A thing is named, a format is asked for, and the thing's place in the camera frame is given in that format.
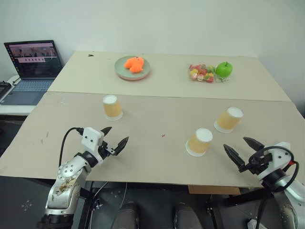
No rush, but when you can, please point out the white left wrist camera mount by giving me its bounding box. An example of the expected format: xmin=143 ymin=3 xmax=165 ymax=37
xmin=81 ymin=127 xmax=105 ymax=166

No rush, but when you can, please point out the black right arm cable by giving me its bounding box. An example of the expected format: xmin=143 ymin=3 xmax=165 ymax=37
xmin=249 ymin=146 xmax=300 ymax=229

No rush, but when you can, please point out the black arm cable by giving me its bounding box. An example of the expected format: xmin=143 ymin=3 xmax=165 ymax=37
xmin=58 ymin=127 xmax=84 ymax=168
xmin=249 ymin=146 xmax=300 ymax=229

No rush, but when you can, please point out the green apple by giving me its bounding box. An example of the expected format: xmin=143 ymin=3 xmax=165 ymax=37
xmin=215 ymin=61 xmax=234 ymax=78

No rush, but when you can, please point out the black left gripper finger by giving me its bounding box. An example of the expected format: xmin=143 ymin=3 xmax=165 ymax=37
xmin=113 ymin=135 xmax=130 ymax=157
xmin=100 ymin=126 xmax=112 ymax=138

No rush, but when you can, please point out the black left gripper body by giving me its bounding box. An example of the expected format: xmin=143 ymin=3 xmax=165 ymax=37
xmin=97 ymin=140 xmax=117 ymax=160

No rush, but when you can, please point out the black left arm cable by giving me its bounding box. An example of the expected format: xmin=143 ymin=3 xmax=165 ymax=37
xmin=58 ymin=127 xmax=84 ymax=168

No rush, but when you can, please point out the orange plush toy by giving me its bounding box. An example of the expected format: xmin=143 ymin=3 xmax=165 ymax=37
xmin=123 ymin=56 xmax=146 ymax=73

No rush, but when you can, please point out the clear tray of candies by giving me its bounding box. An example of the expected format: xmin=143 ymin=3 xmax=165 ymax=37
xmin=187 ymin=63 xmax=233 ymax=84

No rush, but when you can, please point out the black device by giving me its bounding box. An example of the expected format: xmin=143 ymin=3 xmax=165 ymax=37
xmin=0 ymin=81 xmax=12 ymax=103

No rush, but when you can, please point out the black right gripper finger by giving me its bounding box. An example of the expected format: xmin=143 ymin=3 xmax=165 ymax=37
xmin=223 ymin=144 xmax=246 ymax=168
xmin=242 ymin=136 xmax=265 ymax=152

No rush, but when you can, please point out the grey open laptop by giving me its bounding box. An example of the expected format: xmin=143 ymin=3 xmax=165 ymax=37
xmin=1 ymin=40 xmax=64 ymax=106

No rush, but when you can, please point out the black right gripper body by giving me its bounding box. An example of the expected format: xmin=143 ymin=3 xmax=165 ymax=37
xmin=238 ymin=149 xmax=274 ymax=176

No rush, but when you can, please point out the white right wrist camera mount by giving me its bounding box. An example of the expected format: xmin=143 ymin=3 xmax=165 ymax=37
xmin=256 ymin=142 xmax=294 ymax=182

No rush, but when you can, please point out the brown cardboard piece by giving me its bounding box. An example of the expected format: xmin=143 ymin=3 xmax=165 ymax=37
xmin=188 ymin=184 xmax=242 ymax=195

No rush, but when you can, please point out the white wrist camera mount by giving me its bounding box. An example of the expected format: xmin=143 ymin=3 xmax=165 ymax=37
xmin=256 ymin=142 xmax=294 ymax=182
xmin=81 ymin=127 xmax=105 ymax=166

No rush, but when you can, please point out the tan paper cup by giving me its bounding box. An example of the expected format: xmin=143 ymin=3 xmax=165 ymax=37
xmin=185 ymin=128 xmax=214 ymax=157
xmin=213 ymin=106 xmax=244 ymax=134
xmin=102 ymin=94 xmax=124 ymax=121

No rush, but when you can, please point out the thin white cable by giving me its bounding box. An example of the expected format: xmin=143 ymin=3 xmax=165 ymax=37
xmin=120 ymin=182 xmax=129 ymax=208

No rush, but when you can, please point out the dark rounded shape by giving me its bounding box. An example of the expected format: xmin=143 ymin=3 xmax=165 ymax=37
xmin=113 ymin=202 xmax=142 ymax=229
xmin=172 ymin=202 xmax=203 ymax=229

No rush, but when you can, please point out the pale green plate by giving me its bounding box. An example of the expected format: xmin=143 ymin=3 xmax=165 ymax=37
xmin=114 ymin=55 xmax=152 ymax=81

